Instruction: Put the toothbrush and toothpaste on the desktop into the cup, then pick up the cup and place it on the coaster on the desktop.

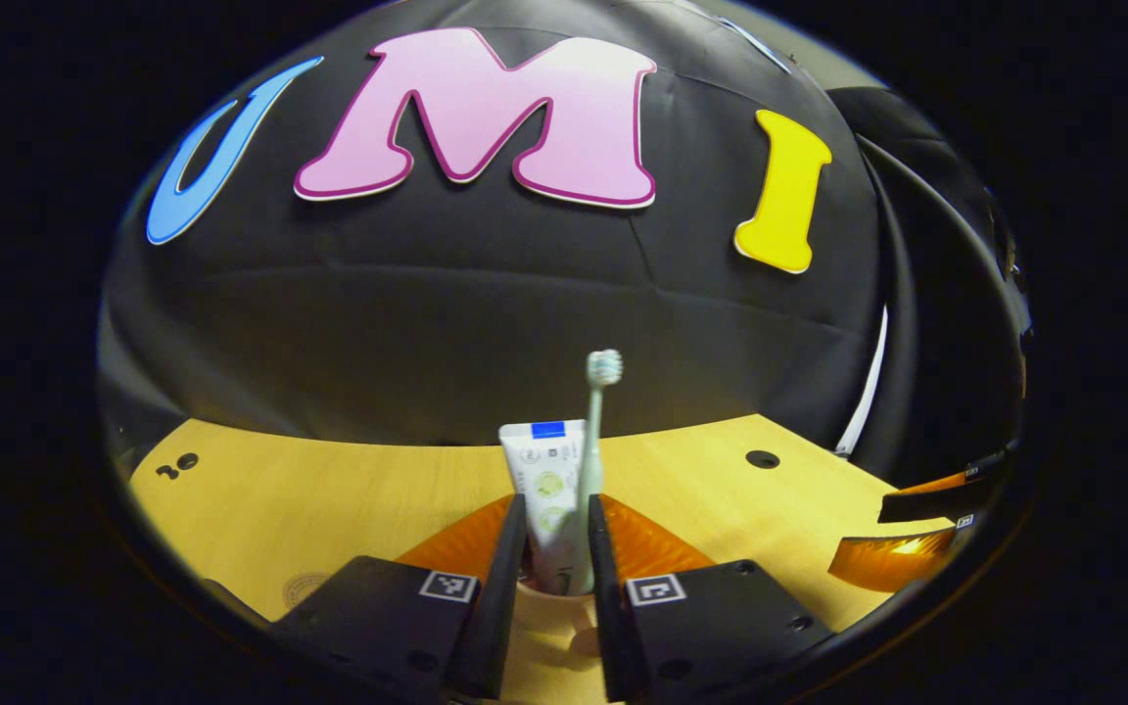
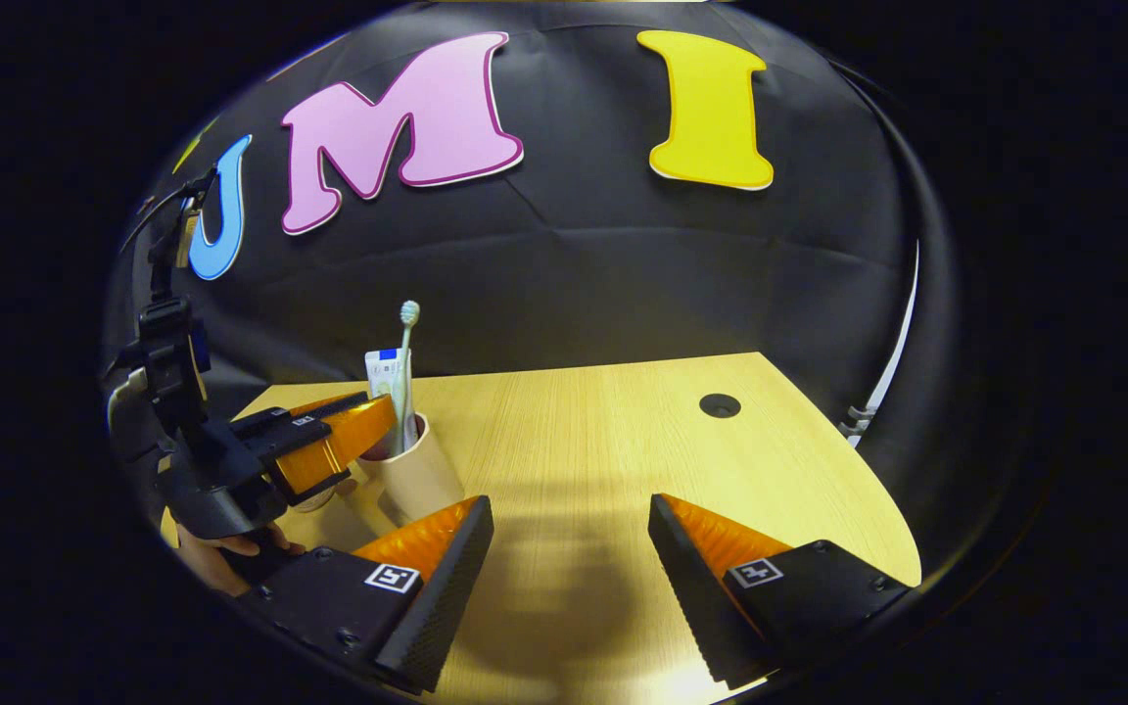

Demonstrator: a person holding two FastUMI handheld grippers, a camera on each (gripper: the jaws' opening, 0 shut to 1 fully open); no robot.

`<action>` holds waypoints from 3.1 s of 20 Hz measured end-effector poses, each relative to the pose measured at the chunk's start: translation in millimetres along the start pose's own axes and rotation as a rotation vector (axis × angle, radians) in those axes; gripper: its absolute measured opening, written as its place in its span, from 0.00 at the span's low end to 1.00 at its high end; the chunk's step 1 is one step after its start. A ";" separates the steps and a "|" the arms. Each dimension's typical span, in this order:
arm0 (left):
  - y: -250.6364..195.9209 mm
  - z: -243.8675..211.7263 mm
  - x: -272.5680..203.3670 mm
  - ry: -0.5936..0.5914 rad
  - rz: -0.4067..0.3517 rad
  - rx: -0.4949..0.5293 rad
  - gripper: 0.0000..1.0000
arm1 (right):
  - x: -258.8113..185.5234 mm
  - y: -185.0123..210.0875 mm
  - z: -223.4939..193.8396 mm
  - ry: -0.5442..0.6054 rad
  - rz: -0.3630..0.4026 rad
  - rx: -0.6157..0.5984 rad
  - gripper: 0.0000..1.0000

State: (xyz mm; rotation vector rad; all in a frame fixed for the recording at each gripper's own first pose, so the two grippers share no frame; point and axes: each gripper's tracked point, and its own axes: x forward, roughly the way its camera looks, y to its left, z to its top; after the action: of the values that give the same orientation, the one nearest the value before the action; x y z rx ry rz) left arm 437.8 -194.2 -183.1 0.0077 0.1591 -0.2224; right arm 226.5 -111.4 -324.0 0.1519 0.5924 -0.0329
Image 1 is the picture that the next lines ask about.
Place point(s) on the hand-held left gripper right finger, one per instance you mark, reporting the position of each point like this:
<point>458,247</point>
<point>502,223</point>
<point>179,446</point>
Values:
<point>613,627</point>

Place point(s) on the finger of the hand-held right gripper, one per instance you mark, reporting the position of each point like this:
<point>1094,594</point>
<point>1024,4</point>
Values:
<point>902,558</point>
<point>936,501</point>

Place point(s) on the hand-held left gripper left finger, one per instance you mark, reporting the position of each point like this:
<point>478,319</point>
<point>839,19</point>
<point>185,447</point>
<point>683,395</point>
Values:
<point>500,607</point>

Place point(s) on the cream cup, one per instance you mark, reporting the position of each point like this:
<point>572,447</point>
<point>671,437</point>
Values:
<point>549,636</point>

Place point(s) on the white toothpaste tube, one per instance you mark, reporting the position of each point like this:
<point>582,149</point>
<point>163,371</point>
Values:
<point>540,470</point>

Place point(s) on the pale green toothbrush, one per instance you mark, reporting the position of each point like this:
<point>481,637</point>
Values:
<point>591,441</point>

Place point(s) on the wooden desktop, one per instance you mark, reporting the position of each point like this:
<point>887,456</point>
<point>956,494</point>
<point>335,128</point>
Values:
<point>329,490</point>

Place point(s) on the white strip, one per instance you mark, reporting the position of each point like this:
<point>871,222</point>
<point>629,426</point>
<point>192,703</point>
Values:
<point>865,392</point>

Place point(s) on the black backdrop cloth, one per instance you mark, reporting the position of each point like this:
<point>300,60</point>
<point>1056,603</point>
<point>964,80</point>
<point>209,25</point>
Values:
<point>427,323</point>

